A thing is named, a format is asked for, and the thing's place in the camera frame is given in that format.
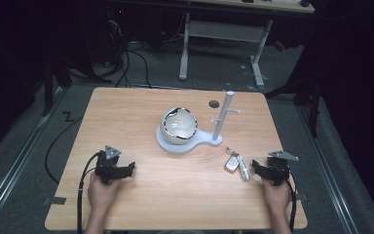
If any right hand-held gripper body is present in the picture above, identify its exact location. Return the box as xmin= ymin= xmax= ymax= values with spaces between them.
xmin=265 ymin=150 xmax=300 ymax=187

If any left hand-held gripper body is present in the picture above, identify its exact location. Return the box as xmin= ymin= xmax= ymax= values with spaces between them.
xmin=94 ymin=144 xmax=127 ymax=186

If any silver cylindrical key pendant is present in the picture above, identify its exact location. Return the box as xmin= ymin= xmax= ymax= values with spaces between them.
xmin=237 ymin=154 xmax=251 ymax=182

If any silver car key fob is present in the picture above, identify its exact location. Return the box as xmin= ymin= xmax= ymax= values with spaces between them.
xmin=224 ymin=153 xmax=241 ymax=175

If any person's right hand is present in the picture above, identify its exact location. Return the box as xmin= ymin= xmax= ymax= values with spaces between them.
xmin=260 ymin=176 xmax=292 ymax=215

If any person's left hand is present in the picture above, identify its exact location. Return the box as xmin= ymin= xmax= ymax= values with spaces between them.
xmin=87 ymin=171 xmax=122 ymax=214

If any grey tape strip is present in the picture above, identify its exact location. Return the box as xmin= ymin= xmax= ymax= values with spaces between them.
xmin=42 ymin=196 xmax=67 ymax=207

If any white egg-shaped bowl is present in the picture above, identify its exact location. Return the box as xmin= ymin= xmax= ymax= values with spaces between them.
xmin=159 ymin=106 xmax=199 ymax=146

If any white key stand with hooks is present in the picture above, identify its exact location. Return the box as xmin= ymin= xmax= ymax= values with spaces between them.
xmin=155 ymin=90 xmax=242 ymax=154

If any black metal stand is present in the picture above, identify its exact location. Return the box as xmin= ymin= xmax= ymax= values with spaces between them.
xmin=40 ymin=48 xmax=74 ymax=117
xmin=264 ymin=58 xmax=323 ymax=138

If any white-legged wooden desk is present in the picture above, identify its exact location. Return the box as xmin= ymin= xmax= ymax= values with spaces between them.
xmin=177 ymin=0 xmax=316 ymax=88

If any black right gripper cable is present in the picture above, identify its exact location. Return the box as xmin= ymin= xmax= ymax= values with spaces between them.
xmin=283 ymin=175 xmax=298 ymax=234

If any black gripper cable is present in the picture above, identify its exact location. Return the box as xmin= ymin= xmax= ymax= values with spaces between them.
xmin=283 ymin=175 xmax=298 ymax=234
xmin=76 ymin=151 xmax=102 ymax=234

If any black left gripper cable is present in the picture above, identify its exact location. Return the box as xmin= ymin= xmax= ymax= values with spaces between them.
xmin=76 ymin=151 xmax=102 ymax=234

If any metal floor rail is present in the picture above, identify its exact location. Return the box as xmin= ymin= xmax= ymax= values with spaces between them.
xmin=296 ymin=105 xmax=360 ymax=234
xmin=0 ymin=87 xmax=66 ymax=228

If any black floor cable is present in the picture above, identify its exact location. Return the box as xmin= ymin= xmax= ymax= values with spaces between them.
xmin=44 ymin=116 xmax=84 ymax=185

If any bundle of black cables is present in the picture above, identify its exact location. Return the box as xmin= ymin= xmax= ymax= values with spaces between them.
xmin=91 ymin=6 xmax=153 ymax=90

